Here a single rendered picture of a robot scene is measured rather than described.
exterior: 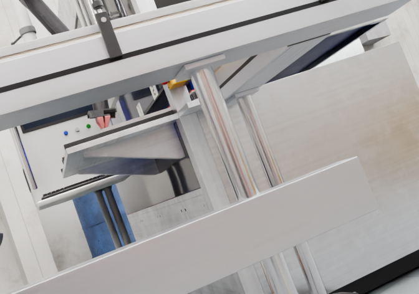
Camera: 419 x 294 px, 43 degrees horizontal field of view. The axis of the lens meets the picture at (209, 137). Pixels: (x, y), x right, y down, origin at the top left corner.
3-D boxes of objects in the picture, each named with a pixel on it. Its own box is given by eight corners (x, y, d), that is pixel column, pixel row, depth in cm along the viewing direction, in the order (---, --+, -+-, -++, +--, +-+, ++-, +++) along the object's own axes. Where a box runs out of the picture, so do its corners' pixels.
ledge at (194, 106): (215, 105, 192) (213, 100, 192) (226, 96, 180) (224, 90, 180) (179, 116, 188) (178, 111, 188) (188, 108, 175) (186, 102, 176)
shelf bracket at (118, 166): (158, 174, 246) (148, 147, 247) (159, 173, 244) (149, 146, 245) (86, 199, 235) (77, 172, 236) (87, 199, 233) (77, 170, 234)
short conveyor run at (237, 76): (204, 114, 191) (189, 73, 192) (242, 101, 196) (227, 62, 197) (282, 48, 127) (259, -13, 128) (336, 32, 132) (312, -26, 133)
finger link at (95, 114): (113, 135, 190) (109, 109, 191) (93, 138, 188) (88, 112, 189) (111, 138, 196) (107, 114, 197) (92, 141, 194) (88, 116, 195)
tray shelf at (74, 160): (161, 145, 258) (159, 141, 258) (198, 111, 192) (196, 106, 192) (63, 178, 243) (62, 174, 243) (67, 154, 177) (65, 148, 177)
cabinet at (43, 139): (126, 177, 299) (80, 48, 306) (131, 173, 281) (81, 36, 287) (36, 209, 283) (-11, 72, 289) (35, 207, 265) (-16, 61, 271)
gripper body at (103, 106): (117, 112, 192) (113, 92, 193) (88, 116, 189) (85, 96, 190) (115, 116, 198) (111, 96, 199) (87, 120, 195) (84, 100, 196)
